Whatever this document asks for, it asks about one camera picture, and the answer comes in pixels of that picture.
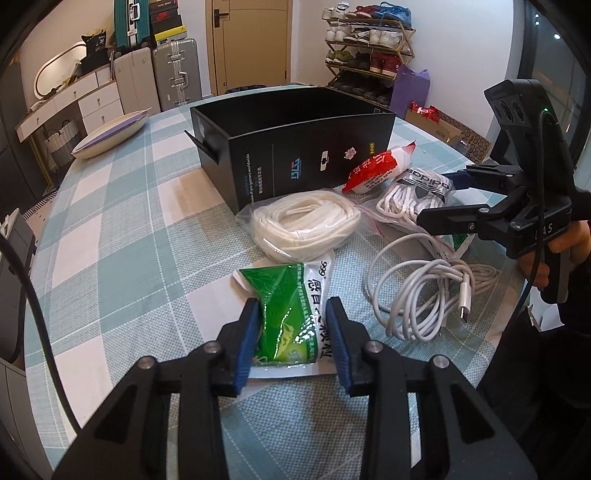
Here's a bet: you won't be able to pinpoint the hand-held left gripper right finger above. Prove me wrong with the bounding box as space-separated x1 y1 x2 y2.
325 296 539 480

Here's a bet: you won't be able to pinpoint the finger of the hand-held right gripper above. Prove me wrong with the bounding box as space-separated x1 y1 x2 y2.
416 189 539 241
441 162 532 197

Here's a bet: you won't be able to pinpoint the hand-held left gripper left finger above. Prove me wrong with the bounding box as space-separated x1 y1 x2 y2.
51 298 264 480

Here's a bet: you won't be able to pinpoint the green and white packet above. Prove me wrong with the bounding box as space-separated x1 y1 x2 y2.
434 231 476 264
233 251 335 377

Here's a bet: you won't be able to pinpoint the bagged white shoelaces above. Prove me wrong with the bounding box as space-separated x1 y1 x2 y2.
365 167 455 227

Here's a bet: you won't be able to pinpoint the white charging cable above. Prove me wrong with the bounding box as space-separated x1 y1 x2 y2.
367 233 502 341

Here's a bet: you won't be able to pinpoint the red and white packet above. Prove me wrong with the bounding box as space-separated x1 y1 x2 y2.
342 141 419 193

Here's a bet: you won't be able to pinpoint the bagged white rope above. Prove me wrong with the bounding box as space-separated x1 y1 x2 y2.
235 190 370 261

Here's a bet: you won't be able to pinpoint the black cardboard box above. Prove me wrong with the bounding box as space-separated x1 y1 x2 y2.
184 86 398 213

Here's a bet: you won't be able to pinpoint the person's right hand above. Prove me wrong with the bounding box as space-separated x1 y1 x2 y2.
515 220 591 296

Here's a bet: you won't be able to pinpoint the circle patterned cardboard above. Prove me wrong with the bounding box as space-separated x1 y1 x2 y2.
459 129 490 162

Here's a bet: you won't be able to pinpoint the brown cardboard box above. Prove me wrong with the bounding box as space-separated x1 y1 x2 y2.
405 107 462 148

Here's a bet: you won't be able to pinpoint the dark glass window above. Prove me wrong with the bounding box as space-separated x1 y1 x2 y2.
517 0 591 153

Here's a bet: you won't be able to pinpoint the purple bag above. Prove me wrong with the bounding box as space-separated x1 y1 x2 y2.
390 65 430 121

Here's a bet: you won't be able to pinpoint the gold shoe rack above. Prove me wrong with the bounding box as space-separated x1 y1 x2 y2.
322 14 416 104

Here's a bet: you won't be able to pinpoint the rows of racked shoes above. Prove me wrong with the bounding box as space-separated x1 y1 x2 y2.
321 1 414 104

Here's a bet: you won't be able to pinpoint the dark clothing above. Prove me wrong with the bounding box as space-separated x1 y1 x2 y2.
475 300 591 480

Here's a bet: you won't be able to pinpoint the white oval bowl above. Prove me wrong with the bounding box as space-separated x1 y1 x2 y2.
71 108 153 160

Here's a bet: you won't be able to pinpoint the beige door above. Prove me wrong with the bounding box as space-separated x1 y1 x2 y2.
206 0 291 95

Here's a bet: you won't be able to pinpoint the woven laundry basket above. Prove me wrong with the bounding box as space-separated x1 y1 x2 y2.
44 120 81 167

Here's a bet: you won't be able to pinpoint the white dresser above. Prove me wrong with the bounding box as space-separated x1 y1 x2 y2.
16 65 123 144

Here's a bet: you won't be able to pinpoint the silver suitcase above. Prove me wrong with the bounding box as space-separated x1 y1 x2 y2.
151 37 202 112

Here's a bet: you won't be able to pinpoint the beige suitcase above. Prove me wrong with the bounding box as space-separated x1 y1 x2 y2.
113 46 155 116

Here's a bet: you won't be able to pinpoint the dark grey refrigerator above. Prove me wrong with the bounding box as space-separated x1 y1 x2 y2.
0 60 47 204

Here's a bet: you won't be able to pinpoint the black bag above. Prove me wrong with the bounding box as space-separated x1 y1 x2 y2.
81 32 112 75

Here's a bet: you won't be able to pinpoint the stack of shoe boxes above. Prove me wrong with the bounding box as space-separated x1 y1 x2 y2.
148 0 188 47

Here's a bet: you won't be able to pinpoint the oval mirror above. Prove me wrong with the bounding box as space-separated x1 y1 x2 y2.
36 41 90 100

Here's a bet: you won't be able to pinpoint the teal suitcase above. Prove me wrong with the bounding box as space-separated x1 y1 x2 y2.
113 0 151 52

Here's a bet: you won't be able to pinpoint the black cable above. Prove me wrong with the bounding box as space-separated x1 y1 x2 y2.
501 108 561 333
0 235 81 435

